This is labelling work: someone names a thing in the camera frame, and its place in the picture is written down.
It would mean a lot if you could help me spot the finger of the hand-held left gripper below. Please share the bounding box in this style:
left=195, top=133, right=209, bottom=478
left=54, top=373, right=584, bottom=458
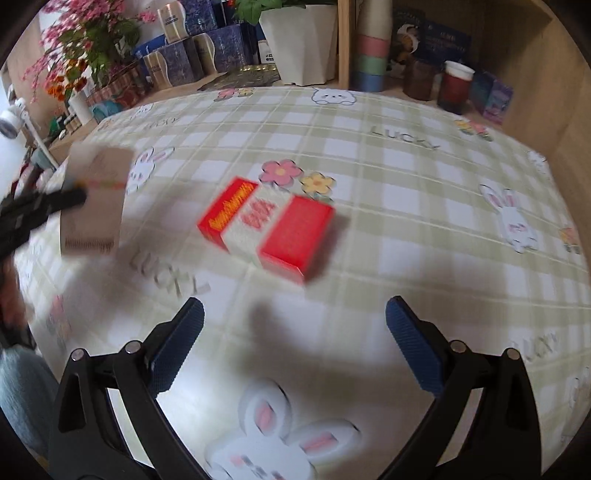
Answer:
left=0, top=185, right=88, bottom=259

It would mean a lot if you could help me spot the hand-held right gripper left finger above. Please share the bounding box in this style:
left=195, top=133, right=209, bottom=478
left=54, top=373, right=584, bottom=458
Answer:
left=47, top=296, right=206, bottom=480

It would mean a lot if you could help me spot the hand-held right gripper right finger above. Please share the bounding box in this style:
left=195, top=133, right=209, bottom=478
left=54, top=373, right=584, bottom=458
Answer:
left=385, top=295, right=541, bottom=480

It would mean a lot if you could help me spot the rainbow card package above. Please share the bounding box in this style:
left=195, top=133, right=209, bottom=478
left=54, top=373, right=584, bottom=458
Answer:
left=59, top=142, right=136, bottom=256

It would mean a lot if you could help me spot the red box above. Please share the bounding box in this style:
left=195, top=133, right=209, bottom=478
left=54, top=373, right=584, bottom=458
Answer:
left=197, top=176, right=336, bottom=284

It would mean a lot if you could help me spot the person's left forearm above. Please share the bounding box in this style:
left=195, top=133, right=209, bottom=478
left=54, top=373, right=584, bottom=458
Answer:
left=0, top=346, right=63, bottom=462

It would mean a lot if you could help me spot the person's left hand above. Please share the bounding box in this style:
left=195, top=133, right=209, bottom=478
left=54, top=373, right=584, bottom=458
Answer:
left=0, top=261, right=35, bottom=333

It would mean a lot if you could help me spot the white desk fan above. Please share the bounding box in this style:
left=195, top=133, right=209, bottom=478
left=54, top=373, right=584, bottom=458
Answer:
left=0, top=99, right=61, bottom=167

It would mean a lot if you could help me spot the white vase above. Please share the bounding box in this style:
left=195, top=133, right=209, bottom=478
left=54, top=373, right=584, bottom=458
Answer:
left=68, top=90, right=95, bottom=125

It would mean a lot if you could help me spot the teal container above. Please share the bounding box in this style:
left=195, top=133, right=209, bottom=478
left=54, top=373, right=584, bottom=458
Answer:
left=90, top=99, right=125, bottom=124

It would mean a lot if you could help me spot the orange flower plant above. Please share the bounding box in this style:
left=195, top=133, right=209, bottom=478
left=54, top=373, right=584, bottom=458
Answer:
left=46, top=69, right=88, bottom=100

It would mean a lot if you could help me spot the wicker planter basket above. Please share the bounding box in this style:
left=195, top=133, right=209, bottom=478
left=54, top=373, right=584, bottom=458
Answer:
left=85, top=65, right=151, bottom=109

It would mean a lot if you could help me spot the wooden sideboard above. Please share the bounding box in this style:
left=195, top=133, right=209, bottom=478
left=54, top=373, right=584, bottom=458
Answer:
left=46, top=76, right=208, bottom=162

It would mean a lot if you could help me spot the pink blossom plant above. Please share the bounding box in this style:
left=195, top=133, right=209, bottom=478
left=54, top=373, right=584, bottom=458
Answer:
left=23, top=0, right=158, bottom=93

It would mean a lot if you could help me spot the stack of blue gift boxes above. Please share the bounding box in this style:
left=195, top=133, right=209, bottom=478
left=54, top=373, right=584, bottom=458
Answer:
left=134, top=0, right=264, bottom=88

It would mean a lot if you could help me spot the red paper cup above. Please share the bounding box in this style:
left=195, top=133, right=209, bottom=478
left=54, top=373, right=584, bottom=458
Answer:
left=436, top=61, right=476, bottom=115

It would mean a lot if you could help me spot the small blue purple box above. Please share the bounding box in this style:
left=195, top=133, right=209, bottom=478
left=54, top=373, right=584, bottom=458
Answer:
left=471, top=69, right=514, bottom=124

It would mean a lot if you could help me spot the dark brown jar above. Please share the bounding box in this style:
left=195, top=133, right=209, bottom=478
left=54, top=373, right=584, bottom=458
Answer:
left=403, top=60, right=437, bottom=101

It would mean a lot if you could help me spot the blue cup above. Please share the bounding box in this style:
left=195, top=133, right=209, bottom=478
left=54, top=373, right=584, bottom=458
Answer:
left=353, top=71, right=386, bottom=93

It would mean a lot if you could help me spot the green cup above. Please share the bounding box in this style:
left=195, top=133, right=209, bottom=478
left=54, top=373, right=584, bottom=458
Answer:
left=355, top=54, right=389, bottom=75

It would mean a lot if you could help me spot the white flower pot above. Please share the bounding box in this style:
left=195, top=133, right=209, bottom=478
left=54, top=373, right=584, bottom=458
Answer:
left=259, top=4, right=339, bottom=86

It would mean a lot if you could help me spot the wooden shelf unit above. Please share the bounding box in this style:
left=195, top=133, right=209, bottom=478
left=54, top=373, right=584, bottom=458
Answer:
left=336, top=0, right=591, bottom=222

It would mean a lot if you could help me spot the pink cup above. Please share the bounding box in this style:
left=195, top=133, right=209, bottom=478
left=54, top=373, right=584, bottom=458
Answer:
left=355, top=33, right=391, bottom=58

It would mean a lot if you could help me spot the dark blue printed box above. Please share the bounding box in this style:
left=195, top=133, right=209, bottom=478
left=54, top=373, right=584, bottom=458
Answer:
left=418, top=21, right=472, bottom=70

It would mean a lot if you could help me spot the illustrated dark box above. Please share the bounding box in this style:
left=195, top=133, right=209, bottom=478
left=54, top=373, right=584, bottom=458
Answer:
left=392, top=7, right=428, bottom=65

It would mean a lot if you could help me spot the beige cup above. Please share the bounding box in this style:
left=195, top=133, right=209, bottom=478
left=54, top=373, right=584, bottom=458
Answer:
left=358, top=0, right=393, bottom=38

